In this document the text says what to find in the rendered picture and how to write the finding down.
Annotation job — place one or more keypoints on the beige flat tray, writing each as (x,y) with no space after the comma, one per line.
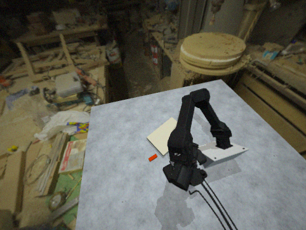
(159,137)

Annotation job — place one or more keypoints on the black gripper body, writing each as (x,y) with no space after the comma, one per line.
(168,170)

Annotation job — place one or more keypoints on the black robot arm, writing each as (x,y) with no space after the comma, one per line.
(181,140)

